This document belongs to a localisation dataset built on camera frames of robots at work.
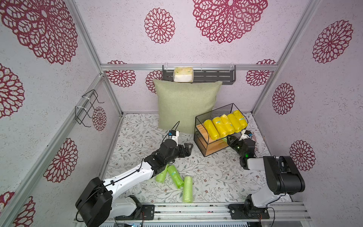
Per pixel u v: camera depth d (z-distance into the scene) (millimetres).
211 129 855
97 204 401
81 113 730
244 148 745
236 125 869
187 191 792
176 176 816
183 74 900
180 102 872
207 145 839
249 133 834
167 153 587
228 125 866
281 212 755
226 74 948
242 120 873
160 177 834
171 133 702
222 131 835
